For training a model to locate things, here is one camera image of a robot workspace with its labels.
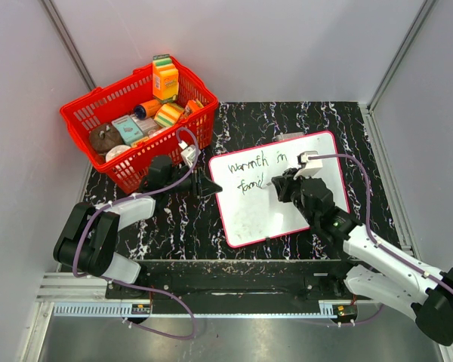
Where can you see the red plastic shopping basket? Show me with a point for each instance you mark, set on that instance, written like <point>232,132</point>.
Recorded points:
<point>104,105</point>

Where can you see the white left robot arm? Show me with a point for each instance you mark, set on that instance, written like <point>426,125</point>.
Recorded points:
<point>89,237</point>

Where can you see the white slotted cable duct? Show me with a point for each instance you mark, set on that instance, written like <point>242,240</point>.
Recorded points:
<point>141,310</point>

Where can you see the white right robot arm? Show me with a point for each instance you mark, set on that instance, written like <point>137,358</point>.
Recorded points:
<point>371,266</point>

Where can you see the white round lid container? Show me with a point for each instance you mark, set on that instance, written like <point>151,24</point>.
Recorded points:
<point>116,152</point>

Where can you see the brown round bread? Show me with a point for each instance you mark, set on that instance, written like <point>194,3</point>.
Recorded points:
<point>104,138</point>

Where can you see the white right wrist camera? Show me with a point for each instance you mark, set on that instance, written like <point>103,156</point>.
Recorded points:
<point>308,166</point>

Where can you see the orange snack packet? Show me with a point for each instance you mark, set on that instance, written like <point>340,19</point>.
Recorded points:
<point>191,107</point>

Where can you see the pink framed whiteboard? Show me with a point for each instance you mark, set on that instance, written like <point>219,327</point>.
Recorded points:
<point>250,213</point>

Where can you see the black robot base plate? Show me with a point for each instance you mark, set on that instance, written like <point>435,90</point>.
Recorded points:
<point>223,287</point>

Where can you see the teal small box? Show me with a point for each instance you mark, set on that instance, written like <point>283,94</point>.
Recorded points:
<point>128,129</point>

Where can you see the orange sponge pack upright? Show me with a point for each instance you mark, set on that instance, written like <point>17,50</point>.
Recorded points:
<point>165,79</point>

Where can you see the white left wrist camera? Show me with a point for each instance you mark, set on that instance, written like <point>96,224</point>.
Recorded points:
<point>189,154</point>

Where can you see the white eraser block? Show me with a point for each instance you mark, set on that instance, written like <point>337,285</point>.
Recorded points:
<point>288,136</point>

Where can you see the yellow green sponge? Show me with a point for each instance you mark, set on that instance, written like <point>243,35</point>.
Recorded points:
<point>168,115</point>

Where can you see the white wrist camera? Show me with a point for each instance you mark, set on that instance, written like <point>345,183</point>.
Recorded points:
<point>308,166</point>
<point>189,154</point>

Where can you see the orange cylindrical can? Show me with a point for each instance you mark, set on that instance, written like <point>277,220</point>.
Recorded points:
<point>147,109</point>

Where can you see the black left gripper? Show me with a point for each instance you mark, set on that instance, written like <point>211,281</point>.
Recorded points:
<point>207,188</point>

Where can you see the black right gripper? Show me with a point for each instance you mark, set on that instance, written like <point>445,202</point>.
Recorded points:
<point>285,184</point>

